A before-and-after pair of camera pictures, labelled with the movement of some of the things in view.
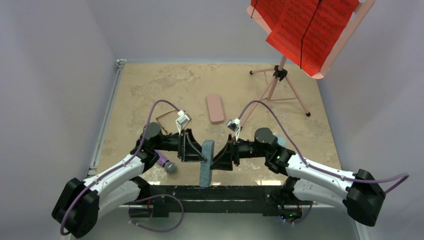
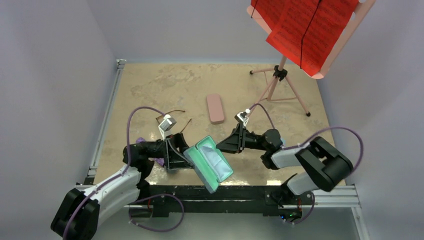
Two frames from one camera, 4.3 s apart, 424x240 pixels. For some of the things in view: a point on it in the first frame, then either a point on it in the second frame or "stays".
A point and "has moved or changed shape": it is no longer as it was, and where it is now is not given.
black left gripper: (188, 149) → (177, 160)
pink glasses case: (215, 108) stays
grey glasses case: (207, 149) has moved or changed shape
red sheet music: (304, 31) stays
